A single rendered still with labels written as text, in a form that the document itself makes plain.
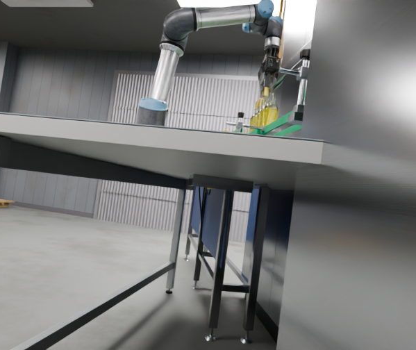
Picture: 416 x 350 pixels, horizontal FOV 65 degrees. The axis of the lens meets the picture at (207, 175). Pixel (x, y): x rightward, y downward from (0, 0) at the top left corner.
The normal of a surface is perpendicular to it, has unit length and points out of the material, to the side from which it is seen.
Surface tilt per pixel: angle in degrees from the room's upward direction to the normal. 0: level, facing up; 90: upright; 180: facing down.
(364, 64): 90
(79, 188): 90
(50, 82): 90
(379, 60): 90
